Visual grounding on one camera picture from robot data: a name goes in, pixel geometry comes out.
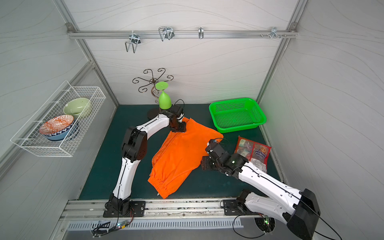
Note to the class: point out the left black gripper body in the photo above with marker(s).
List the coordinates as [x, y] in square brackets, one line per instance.
[178, 126]

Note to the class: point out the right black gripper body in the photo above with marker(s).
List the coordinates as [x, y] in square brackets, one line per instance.
[207, 163]

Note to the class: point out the orange shorts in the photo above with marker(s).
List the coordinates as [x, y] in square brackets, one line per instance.
[179, 155]

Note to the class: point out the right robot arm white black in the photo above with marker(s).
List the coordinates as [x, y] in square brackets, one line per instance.
[299, 210]

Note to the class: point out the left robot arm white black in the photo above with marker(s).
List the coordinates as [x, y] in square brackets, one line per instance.
[134, 149]

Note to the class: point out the green plastic goblet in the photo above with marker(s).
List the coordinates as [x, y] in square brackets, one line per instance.
[165, 101]

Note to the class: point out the dark metal scroll cup stand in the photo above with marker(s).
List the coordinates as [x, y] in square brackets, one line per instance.
[150, 84]

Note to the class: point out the red snack packet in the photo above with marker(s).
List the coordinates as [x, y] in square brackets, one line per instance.
[256, 153]

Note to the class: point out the green plastic basket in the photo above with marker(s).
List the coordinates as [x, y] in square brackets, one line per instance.
[237, 115]

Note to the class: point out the double metal hook middle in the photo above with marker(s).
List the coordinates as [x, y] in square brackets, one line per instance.
[166, 33]

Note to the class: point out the double metal hook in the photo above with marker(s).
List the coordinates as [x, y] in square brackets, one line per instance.
[166, 33]
[133, 42]

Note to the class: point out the double metal hook left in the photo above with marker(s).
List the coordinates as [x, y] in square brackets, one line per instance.
[133, 42]

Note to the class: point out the small metal hook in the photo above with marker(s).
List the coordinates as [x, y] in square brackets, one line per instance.
[201, 32]

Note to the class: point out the white vent grille strip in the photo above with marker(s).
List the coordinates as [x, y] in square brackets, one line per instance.
[163, 224]

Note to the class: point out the pale green bowl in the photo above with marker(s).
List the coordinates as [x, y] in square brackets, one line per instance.
[78, 108]

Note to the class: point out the blue bowl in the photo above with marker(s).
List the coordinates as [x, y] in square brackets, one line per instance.
[67, 134]

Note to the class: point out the orange patterned bowl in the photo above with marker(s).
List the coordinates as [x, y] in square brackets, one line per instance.
[57, 124]

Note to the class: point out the metal hook right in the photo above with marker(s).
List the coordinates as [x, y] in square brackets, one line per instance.
[274, 34]

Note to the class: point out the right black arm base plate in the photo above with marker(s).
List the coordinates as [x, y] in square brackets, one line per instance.
[236, 208]

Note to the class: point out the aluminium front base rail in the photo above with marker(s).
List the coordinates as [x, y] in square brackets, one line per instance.
[155, 209]

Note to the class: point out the round floor cable port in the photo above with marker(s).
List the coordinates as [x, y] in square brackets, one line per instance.
[265, 224]

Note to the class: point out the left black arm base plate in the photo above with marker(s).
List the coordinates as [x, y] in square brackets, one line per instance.
[133, 208]

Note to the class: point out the aluminium top rail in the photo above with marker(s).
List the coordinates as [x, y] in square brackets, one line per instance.
[154, 35]

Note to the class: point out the white wire wall basket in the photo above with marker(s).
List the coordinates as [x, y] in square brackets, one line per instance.
[28, 137]

